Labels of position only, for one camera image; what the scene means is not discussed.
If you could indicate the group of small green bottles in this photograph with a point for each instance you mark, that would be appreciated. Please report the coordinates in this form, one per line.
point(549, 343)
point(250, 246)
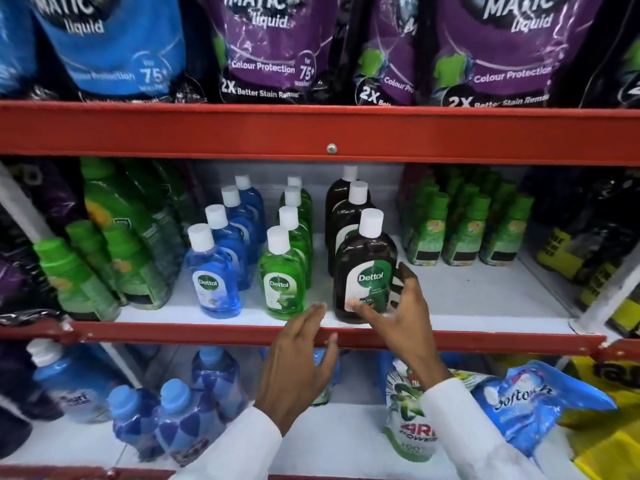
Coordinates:
point(465, 229)

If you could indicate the red metal shelf rail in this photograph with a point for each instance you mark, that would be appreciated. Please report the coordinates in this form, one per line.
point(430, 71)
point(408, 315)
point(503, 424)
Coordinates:
point(200, 132)
point(200, 333)
point(75, 473)

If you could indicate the white shelf board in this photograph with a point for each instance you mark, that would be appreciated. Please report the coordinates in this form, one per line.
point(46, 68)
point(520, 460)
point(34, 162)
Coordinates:
point(475, 294)

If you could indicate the person's right forearm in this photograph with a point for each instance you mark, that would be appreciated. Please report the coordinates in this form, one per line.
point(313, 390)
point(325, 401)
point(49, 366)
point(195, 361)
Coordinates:
point(470, 429)

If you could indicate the blue antiseptic bottle white cap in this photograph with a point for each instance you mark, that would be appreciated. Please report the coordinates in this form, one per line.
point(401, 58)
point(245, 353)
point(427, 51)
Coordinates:
point(252, 197)
point(232, 242)
point(242, 214)
point(212, 279)

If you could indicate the green antiseptic bottle white cap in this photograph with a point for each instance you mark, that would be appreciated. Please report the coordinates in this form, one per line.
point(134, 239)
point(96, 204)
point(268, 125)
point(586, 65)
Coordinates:
point(302, 202)
point(281, 279)
point(300, 239)
point(300, 183)

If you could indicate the dark purple pouch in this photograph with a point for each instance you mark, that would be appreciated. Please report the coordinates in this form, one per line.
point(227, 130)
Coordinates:
point(30, 229)
point(25, 389)

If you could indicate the light blue bottle white cap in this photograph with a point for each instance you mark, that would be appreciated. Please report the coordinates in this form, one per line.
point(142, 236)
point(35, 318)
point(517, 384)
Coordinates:
point(75, 384)

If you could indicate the purple detergent pouch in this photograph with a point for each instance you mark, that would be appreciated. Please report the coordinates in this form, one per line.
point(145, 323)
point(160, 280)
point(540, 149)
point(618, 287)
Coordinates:
point(270, 39)
point(390, 49)
point(505, 44)

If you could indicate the group of large green bottles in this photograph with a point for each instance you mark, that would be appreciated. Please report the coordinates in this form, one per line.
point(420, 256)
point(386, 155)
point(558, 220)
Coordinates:
point(120, 234)

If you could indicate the black detergent pouch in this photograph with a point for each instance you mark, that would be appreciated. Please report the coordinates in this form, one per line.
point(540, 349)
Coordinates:
point(620, 59)

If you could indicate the person's left thumb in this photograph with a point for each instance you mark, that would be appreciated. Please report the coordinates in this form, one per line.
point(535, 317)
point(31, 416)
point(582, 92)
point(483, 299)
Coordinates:
point(330, 354)

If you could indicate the yellow plastic bag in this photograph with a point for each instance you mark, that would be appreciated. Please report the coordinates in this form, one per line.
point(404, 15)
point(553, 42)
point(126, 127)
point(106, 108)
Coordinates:
point(610, 424)

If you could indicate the person's left forearm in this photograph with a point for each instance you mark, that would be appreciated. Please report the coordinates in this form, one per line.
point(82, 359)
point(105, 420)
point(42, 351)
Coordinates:
point(240, 447)

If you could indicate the person's left hand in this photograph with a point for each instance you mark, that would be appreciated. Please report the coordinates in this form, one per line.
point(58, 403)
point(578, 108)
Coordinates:
point(292, 374)

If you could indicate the blue patterned bottle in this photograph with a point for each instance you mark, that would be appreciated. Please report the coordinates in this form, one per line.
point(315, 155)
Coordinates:
point(132, 419)
point(217, 377)
point(187, 424)

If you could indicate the black yellow pouch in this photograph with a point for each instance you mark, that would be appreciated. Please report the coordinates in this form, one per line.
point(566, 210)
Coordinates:
point(565, 249)
point(600, 287)
point(625, 317)

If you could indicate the blue fabric softener pouch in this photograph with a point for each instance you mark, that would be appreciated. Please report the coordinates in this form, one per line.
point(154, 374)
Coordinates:
point(530, 399)

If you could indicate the person's right thumb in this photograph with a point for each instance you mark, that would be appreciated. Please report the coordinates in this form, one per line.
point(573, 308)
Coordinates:
point(366, 310)

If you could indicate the brown antiseptic bottle white cap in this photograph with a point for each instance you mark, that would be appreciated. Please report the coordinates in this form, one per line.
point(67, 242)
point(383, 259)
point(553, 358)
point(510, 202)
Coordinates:
point(362, 264)
point(345, 214)
point(337, 189)

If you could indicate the green white detergent pouch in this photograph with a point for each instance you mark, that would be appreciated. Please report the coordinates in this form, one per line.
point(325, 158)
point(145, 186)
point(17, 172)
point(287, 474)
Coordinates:
point(407, 424)

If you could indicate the blue detergent pouch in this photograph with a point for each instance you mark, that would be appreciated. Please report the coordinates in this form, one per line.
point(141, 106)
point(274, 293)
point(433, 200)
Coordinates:
point(115, 39)
point(15, 39)

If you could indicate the person's right hand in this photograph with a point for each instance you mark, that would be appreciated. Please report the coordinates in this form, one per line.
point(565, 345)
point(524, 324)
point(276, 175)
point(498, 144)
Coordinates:
point(405, 334)

